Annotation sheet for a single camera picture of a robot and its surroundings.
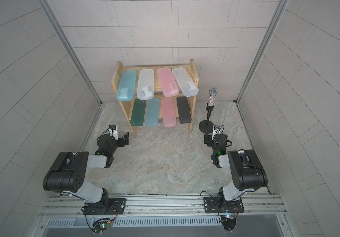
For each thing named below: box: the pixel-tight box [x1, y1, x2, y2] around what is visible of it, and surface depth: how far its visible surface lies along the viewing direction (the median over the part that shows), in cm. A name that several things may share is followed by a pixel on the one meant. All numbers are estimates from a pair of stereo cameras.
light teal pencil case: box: [116, 70, 137, 102], surface depth 67 cm
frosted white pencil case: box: [171, 67, 200, 98], surface depth 68 cm
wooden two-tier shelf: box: [111, 58, 200, 138], surface depth 72 cm
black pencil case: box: [176, 96, 192, 124], surface depth 86 cm
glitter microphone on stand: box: [198, 87, 218, 134], surface depth 93 cm
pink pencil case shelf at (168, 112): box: [161, 97, 177, 128], surface depth 85 cm
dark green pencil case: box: [130, 98, 147, 127], surface depth 84 cm
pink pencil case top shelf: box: [156, 67, 179, 97], surface depth 70 cm
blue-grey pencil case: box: [145, 97, 160, 127], surface depth 86 cm
